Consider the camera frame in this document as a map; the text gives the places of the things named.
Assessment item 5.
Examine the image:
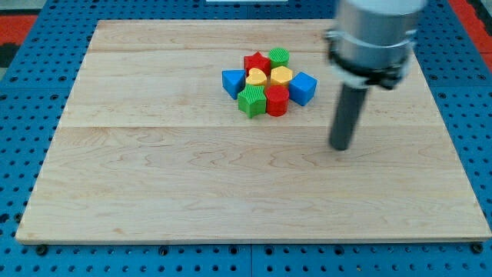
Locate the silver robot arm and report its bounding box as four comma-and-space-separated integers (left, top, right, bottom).
325, 0, 427, 90

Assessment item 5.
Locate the wooden board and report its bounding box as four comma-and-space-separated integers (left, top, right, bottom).
16, 19, 491, 245

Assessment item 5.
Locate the green cylinder block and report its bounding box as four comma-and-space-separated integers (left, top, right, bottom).
268, 48, 290, 68

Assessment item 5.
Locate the green star block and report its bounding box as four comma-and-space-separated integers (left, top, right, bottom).
238, 84, 267, 118

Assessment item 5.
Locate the blue cube block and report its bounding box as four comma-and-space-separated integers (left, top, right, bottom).
288, 72, 317, 106

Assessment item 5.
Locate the blue triangle block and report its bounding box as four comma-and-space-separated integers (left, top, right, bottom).
221, 69, 246, 100

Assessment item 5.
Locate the red cylinder block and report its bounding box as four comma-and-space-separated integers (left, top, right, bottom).
265, 85, 290, 117

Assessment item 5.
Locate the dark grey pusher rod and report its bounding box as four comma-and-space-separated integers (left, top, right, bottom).
328, 84, 368, 151

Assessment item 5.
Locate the red star block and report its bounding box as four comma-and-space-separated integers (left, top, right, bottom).
243, 52, 271, 76

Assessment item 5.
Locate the yellow hexagon block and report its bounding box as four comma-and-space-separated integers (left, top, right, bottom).
270, 66, 293, 87

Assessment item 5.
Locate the yellow heart block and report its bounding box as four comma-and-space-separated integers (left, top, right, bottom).
246, 68, 268, 86

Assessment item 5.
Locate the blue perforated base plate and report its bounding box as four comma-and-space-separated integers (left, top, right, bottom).
1, 1, 491, 276

